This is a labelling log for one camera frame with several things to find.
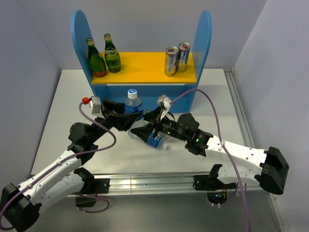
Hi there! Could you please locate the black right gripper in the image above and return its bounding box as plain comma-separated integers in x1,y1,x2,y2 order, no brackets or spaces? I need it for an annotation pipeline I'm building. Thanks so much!
131,105,188,142

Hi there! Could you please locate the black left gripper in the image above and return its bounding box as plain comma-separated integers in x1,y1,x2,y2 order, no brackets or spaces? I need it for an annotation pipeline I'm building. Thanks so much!
88,99,141,143

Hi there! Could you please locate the blue label bottle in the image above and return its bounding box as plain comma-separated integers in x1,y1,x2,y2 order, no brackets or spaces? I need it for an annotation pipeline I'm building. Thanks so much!
125,89,144,139
128,131,169,150

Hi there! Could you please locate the silver can front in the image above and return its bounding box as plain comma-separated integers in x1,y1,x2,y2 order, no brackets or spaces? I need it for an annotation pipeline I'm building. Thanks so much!
164,46,178,76

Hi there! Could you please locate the silver can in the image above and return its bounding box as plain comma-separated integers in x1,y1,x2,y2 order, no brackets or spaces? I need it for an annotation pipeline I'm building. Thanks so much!
164,46,178,76
176,42,190,73

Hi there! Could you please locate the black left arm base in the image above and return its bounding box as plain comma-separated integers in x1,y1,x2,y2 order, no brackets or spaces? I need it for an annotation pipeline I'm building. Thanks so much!
74,178,110,213

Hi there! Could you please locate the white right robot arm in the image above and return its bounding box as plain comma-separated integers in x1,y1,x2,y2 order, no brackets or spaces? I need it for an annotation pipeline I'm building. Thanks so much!
144,112,289,195

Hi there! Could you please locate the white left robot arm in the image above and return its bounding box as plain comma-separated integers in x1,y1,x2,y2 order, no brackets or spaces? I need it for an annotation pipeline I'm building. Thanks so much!
0,102,142,232

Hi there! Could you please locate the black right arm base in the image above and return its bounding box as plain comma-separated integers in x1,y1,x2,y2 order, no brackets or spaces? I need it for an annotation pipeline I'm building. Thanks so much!
193,164,238,207

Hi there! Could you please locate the blue and yellow shelf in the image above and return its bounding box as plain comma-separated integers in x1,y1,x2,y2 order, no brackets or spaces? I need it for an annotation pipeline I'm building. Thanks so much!
71,10,212,113

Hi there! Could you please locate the green glass bottle right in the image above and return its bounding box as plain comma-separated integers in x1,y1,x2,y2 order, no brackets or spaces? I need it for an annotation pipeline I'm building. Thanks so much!
104,33,121,73

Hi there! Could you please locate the green glass bottle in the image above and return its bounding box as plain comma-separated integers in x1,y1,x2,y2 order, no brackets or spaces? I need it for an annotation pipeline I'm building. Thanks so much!
86,38,107,78
104,33,121,73

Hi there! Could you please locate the green glass bottle left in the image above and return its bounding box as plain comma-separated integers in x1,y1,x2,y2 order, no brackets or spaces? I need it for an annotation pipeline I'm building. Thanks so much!
86,38,107,78

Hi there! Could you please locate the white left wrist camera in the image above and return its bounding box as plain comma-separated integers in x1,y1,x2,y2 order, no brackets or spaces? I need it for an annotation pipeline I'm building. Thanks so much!
82,96,101,116

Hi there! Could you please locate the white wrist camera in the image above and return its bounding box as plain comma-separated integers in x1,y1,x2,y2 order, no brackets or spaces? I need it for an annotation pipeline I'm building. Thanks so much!
82,96,101,116
157,95,172,120

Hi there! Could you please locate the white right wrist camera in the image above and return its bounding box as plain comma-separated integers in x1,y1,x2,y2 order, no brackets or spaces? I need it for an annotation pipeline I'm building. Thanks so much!
157,95,172,120

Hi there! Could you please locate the aluminium rail frame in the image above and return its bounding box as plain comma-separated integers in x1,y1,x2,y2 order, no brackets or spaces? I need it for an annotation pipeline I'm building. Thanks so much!
12,68,283,232

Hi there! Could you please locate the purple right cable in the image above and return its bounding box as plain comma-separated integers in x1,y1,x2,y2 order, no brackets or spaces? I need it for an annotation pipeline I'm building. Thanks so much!
169,88,253,232

